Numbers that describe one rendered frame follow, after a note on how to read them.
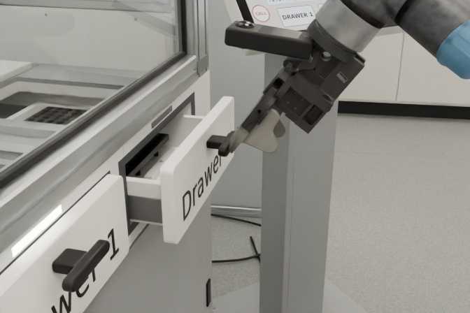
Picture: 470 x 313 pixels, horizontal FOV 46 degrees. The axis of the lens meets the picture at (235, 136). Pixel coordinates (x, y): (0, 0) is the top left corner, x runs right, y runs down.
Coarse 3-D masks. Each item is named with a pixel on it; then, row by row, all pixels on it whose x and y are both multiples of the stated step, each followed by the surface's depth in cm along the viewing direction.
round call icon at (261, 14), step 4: (256, 4) 115; (260, 4) 115; (264, 4) 116; (252, 8) 114; (256, 8) 114; (260, 8) 115; (264, 8) 115; (268, 8) 116; (252, 12) 114; (256, 12) 114; (260, 12) 114; (264, 12) 115; (268, 12) 115; (256, 16) 113; (260, 16) 114; (264, 16) 114; (268, 16) 115; (256, 20) 113; (260, 20) 114; (264, 20) 114; (268, 20) 114; (272, 20) 115
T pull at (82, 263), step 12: (72, 252) 53; (84, 252) 53; (96, 252) 53; (60, 264) 51; (72, 264) 51; (84, 264) 51; (96, 264) 53; (72, 276) 49; (84, 276) 51; (72, 288) 49
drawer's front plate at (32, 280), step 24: (96, 192) 61; (120, 192) 65; (72, 216) 56; (96, 216) 59; (120, 216) 66; (48, 240) 52; (72, 240) 55; (96, 240) 60; (120, 240) 66; (24, 264) 48; (48, 264) 51; (0, 288) 45; (24, 288) 48; (48, 288) 52; (96, 288) 61; (0, 312) 45; (24, 312) 48; (48, 312) 52; (72, 312) 56
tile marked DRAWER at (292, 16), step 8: (280, 8) 117; (288, 8) 118; (296, 8) 119; (304, 8) 120; (312, 8) 121; (280, 16) 116; (288, 16) 117; (296, 16) 118; (304, 16) 119; (312, 16) 120; (288, 24) 116; (296, 24) 117; (304, 24) 118
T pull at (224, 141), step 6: (210, 138) 79; (216, 138) 79; (222, 138) 79; (228, 138) 79; (210, 144) 78; (216, 144) 78; (222, 144) 77; (228, 144) 77; (222, 150) 76; (228, 150) 77
